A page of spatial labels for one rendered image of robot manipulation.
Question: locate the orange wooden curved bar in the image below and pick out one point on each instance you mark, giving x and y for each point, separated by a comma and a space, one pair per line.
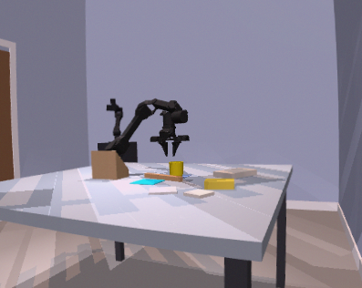
163, 177

